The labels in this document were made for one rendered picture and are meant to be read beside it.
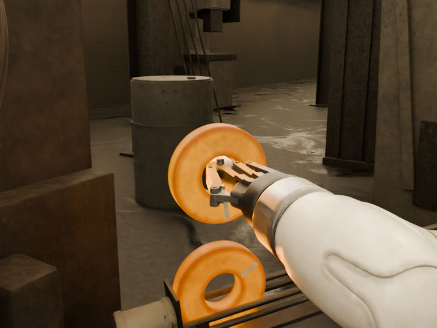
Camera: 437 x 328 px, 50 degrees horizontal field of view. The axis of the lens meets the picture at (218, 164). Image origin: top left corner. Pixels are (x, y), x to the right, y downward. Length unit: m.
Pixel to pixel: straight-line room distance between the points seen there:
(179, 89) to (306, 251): 2.69
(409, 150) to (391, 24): 0.73
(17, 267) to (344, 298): 0.46
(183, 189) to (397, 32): 2.33
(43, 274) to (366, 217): 0.43
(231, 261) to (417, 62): 2.26
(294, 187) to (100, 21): 8.61
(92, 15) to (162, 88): 5.94
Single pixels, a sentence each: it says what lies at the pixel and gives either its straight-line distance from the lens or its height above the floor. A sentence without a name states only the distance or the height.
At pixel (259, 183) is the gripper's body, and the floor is 0.94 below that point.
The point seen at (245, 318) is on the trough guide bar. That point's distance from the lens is 0.80.
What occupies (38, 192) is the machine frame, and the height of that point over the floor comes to 0.87.
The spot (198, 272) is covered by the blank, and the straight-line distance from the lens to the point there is 0.74.
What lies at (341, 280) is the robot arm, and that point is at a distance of 0.39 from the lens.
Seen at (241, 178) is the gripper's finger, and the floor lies 0.93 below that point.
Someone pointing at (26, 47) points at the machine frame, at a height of 1.09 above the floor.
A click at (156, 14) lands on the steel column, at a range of 4.68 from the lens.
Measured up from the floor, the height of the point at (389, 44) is 1.10.
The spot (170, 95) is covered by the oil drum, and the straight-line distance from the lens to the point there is 3.06.
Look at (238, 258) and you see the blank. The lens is 0.76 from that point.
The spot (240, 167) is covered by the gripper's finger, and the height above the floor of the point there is 0.92.
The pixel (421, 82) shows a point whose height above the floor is 0.90.
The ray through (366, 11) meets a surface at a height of 1.39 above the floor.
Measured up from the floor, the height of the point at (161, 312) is 0.69.
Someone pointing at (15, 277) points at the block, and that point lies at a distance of 0.67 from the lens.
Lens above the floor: 1.09
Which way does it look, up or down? 14 degrees down
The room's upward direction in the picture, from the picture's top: straight up
